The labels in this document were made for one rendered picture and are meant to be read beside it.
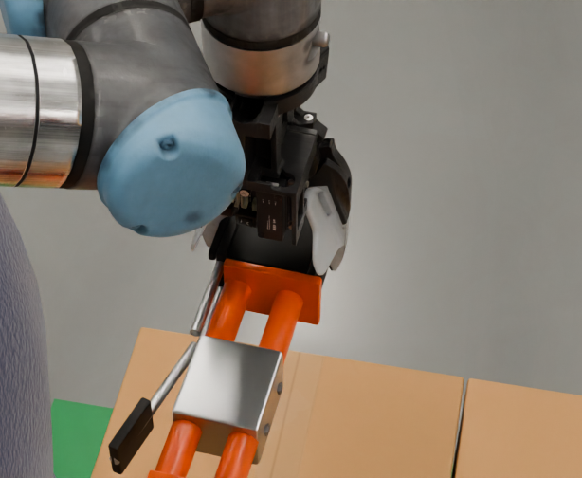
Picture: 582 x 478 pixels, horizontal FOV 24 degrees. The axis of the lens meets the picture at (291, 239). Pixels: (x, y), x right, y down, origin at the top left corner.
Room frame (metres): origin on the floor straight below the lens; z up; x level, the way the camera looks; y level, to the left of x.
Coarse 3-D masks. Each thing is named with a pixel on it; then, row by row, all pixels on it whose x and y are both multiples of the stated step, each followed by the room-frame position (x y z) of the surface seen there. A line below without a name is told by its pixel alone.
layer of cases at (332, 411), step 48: (144, 336) 1.01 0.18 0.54; (192, 336) 1.01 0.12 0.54; (144, 384) 0.94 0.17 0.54; (288, 384) 0.94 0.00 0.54; (336, 384) 0.94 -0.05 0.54; (384, 384) 0.94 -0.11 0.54; (432, 384) 0.94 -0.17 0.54; (480, 384) 0.94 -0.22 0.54; (288, 432) 0.87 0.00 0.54; (336, 432) 0.87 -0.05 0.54; (384, 432) 0.87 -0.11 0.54; (432, 432) 0.87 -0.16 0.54; (480, 432) 0.87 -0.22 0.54; (528, 432) 0.87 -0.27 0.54; (576, 432) 0.87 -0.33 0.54
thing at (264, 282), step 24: (240, 240) 0.68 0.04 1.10; (264, 240) 0.68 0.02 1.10; (288, 240) 0.68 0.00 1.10; (312, 240) 0.68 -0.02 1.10; (240, 264) 0.65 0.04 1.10; (264, 264) 0.66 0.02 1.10; (288, 264) 0.66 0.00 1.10; (312, 264) 0.66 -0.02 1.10; (264, 288) 0.65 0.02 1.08; (288, 288) 0.64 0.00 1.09; (312, 288) 0.64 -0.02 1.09; (264, 312) 0.65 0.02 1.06; (312, 312) 0.64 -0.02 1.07
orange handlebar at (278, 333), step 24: (240, 288) 0.64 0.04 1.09; (216, 312) 0.62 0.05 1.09; (240, 312) 0.63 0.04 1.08; (288, 312) 0.62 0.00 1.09; (216, 336) 0.60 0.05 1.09; (264, 336) 0.60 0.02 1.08; (288, 336) 0.60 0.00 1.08; (192, 432) 0.52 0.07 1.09; (240, 432) 0.52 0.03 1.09; (168, 456) 0.50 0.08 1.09; (192, 456) 0.50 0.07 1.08; (240, 456) 0.50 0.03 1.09
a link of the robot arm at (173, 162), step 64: (128, 0) 0.57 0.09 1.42; (0, 64) 0.49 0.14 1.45; (64, 64) 0.50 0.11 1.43; (128, 64) 0.51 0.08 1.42; (192, 64) 0.53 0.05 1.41; (0, 128) 0.46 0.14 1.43; (64, 128) 0.47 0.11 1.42; (128, 128) 0.48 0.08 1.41; (192, 128) 0.48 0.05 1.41; (128, 192) 0.46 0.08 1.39; (192, 192) 0.47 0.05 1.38
